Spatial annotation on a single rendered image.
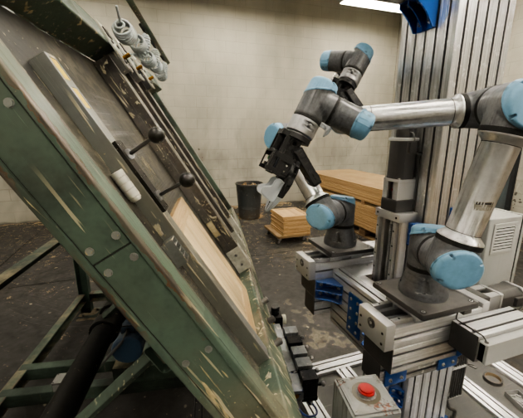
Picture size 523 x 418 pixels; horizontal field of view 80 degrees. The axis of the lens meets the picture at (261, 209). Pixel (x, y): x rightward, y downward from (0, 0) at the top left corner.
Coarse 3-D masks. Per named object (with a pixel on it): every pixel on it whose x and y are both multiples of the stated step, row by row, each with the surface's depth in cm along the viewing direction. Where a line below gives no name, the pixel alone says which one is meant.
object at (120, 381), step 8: (72, 48) 212; (112, 304) 143; (112, 312) 143; (136, 360) 71; (144, 360) 71; (128, 368) 71; (136, 368) 71; (144, 368) 71; (120, 376) 72; (128, 376) 71; (136, 376) 71; (112, 384) 72; (120, 384) 71; (128, 384) 72; (104, 392) 72; (112, 392) 71; (120, 392) 73; (96, 400) 72; (104, 400) 71; (112, 400) 73; (88, 408) 72; (96, 408) 71; (80, 416) 72; (88, 416) 71
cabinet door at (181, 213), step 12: (180, 204) 111; (180, 216) 101; (192, 216) 118; (180, 228) 93; (192, 228) 108; (192, 240) 99; (204, 240) 116; (204, 252) 105; (216, 252) 122; (216, 264) 111; (228, 264) 130; (216, 276) 101; (228, 276) 118; (228, 288) 107; (240, 288) 125; (240, 300) 113; (252, 324) 108
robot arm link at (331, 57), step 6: (324, 54) 120; (330, 54) 118; (336, 54) 116; (342, 54) 115; (324, 60) 120; (330, 60) 118; (336, 60) 116; (342, 60) 115; (324, 66) 121; (330, 66) 119; (336, 66) 117
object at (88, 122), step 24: (48, 72) 66; (72, 96) 68; (96, 120) 71; (96, 144) 71; (120, 168) 73; (144, 192) 76; (168, 216) 80; (192, 264) 82; (216, 288) 84; (240, 312) 92; (240, 336) 89; (264, 360) 92
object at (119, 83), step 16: (144, 32) 125; (96, 64) 121; (112, 64) 122; (128, 64) 127; (112, 80) 123; (128, 80) 127; (128, 96) 125; (128, 112) 127; (144, 112) 128; (144, 128) 129; (160, 144) 131; (176, 160) 134; (176, 176) 136; (192, 192) 138; (208, 208) 141; (224, 224) 148; (224, 240) 146; (240, 256) 149; (240, 272) 151
